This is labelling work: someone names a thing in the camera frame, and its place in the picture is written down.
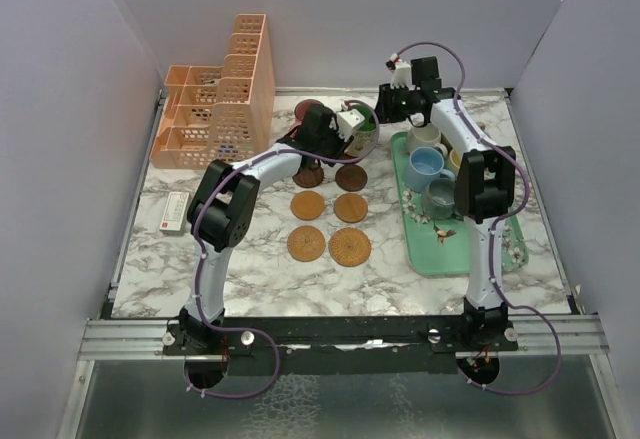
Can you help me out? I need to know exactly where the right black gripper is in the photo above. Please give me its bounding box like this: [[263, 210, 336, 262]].
[[368, 83, 418, 125]]

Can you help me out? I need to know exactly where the red pink mug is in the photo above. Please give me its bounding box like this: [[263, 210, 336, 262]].
[[292, 99, 321, 129]]

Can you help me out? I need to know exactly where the dark brown wooden coaster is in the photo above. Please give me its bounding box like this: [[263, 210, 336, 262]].
[[292, 167, 324, 189]]

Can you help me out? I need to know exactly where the green mug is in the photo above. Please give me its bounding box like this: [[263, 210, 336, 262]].
[[345, 104, 377, 157]]

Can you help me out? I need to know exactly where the white cream mug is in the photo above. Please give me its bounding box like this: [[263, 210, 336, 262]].
[[406, 124, 449, 159]]

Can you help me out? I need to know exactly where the dark walnut coaster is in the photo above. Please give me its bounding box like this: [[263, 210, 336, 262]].
[[335, 164, 368, 192]]

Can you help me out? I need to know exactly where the light wooden coaster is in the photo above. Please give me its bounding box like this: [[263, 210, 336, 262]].
[[334, 193, 368, 223], [290, 191, 325, 221]]

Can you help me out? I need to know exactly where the light wooden front coaster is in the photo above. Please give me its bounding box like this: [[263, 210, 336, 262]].
[[334, 193, 368, 223]]

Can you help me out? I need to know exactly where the peach mesh file organizer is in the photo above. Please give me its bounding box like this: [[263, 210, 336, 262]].
[[150, 14, 276, 170]]

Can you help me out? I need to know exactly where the woven rattan coaster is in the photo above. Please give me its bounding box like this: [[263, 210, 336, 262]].
[[329, 228, 372, 267], [287, 226, 326, 262]]

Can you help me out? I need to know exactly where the mint green tray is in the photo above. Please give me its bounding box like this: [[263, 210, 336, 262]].
[[389, 130, 529, 276]]

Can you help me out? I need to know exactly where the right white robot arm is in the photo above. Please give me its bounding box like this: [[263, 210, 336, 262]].
[[375, 53, 516, 350]]

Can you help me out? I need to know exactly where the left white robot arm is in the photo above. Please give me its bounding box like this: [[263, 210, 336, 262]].
[[178, 101, 366, 354]]

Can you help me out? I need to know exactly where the light blue mug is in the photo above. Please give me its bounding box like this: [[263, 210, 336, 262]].
[[403, 147, 456, 193]]

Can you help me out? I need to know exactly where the yellow mug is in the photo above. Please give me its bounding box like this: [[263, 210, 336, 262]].
[[446, 149, 461, 177]]

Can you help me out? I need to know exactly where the grey mug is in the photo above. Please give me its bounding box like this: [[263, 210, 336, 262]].
[[421, 178, 455, 220]]

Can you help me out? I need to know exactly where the small silver card box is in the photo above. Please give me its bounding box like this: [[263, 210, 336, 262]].
[[159, 191, 190, 235]]

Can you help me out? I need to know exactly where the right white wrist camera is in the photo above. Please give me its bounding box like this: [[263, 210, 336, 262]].
[[385, 53, 412, 89]]

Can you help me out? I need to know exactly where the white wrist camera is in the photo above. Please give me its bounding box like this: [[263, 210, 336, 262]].
[[385, 53, 412, 89], [332, 103, 366, 142]]

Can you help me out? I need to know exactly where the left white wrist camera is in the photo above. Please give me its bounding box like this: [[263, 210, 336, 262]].
[[332, 103, 366, 142]]

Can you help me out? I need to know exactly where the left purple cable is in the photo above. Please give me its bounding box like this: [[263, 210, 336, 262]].
[[183, 99, 380, 401]]

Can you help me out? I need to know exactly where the purple cable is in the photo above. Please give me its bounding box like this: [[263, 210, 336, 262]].
[[183, 99, 380, 401], [389, 40, 562, 398]]

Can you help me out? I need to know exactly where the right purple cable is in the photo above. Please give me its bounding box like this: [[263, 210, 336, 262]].
[[389, 40, 562, 398]]

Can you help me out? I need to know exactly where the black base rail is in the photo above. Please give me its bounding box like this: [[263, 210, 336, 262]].
[[163, 310, 518, 376]]

